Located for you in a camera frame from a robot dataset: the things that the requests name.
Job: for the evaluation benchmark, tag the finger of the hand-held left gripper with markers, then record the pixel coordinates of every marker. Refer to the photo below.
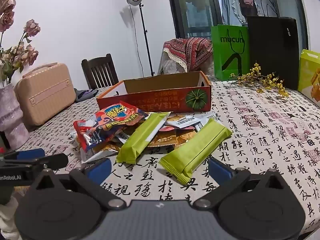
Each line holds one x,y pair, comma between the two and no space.
31,153
55,160

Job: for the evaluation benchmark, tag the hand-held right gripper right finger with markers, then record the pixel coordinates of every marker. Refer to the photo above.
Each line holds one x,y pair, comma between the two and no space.
218,169

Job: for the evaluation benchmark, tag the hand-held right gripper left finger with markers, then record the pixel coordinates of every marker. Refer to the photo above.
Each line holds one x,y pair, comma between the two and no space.
100,171

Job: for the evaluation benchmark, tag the green snack packet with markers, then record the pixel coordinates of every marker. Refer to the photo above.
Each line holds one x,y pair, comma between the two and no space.
140,140
197,150

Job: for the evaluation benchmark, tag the red printed snack bag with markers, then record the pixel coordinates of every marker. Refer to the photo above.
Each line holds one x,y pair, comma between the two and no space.
112,122

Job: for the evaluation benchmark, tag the pile of mixed snack wrappers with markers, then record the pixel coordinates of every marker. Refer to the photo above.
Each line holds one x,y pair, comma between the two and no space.
183,122

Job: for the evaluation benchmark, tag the orange cardboard box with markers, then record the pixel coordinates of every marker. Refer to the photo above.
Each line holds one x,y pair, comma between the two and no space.
155,100

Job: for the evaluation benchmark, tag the pink vase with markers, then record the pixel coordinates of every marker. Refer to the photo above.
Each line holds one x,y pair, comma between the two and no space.
12,120

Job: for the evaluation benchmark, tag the pink suitcase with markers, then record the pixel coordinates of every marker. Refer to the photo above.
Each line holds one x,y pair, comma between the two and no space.
45,95

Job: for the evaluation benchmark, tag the grey purple cloth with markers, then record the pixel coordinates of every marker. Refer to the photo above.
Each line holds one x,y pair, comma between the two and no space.
85,95

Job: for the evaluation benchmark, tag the dark wooden chair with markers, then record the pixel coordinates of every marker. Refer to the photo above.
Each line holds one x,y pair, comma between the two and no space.
100,72

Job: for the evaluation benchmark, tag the yellow flower branch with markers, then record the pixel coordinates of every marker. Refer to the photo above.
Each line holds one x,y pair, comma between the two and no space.
255,68

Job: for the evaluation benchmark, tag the green paper bag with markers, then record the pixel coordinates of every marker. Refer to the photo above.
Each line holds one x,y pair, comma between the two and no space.
225,60

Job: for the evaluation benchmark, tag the red patterned cloth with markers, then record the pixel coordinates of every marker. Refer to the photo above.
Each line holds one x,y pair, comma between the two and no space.
192,52

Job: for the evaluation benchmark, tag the dried pink flowers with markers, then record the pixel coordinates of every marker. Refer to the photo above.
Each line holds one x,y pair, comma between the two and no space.
32,27

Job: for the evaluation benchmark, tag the black paper bag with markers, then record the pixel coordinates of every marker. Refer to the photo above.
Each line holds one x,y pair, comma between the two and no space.
272,55

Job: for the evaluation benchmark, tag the yellow-green carton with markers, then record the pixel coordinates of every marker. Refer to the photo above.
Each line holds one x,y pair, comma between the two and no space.
307,75

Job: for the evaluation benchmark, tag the hanging light blue garment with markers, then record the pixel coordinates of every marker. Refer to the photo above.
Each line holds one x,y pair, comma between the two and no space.
231,5

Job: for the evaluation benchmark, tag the hanging white garment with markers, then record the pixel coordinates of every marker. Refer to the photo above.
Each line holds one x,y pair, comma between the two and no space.
262,5

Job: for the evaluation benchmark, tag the dark sliding door frame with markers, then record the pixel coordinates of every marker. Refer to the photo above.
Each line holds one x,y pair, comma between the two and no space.
175,12

